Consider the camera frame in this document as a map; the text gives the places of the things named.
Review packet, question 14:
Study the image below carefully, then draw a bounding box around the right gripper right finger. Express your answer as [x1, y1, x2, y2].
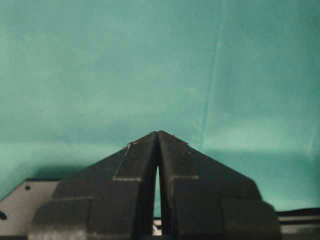
[158, 131, 281, 240]

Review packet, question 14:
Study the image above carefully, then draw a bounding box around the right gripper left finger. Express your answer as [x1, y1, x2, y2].
[27, 131, 158, 240]

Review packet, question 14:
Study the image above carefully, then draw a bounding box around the green table cloth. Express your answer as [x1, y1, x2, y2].
[0, 0, 320, 211]

